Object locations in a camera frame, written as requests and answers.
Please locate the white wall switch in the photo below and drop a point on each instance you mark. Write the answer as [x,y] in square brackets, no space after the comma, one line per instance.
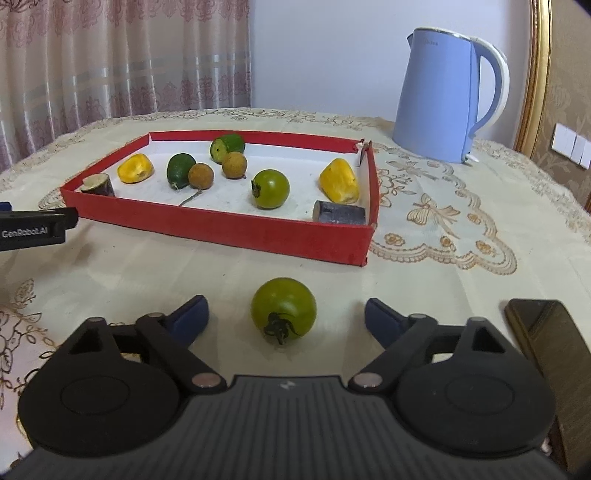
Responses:
[570,143]

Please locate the light blue electric kettle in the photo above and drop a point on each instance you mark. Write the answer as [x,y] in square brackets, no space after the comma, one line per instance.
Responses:
[434,101]

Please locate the sugarcane piece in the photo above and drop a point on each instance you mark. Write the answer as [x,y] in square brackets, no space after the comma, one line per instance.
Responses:
[99,183]
[341,213]

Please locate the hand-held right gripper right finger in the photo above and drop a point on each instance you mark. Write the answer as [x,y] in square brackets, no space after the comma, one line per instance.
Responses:
[383,323]

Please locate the green cucumber end piece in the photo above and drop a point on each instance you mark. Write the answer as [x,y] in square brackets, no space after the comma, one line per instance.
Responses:
[179,168]

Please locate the red shallow cardboard box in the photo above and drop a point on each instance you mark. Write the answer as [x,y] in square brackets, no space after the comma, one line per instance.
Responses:
[231,230]

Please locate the cream embroidered tablecloth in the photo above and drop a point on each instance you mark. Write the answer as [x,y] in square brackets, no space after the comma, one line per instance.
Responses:
[461,277]

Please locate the pink patterned curtain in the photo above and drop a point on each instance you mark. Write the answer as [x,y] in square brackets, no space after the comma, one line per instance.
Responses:
[115,60]

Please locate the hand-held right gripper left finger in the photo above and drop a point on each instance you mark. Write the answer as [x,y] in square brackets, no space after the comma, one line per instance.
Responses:
[191,321]

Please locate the longan with long stem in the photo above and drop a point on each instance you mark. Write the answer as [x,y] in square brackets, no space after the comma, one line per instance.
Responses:
[201,175]

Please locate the brown longan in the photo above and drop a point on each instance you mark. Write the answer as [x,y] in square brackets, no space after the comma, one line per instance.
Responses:
[234,165]

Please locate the dark smartphone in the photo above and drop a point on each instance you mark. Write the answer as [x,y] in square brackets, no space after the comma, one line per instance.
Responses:
[554,350]

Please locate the yellow bell pepper piece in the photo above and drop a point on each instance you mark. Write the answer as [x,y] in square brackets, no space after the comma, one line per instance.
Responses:
[136,169]
[339,182]

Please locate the green tomato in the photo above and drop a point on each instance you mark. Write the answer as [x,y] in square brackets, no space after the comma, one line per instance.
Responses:
[286,300]
[272,187]

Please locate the gold ornate wall frame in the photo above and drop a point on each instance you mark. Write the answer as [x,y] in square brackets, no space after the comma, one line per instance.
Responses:
[538,69]

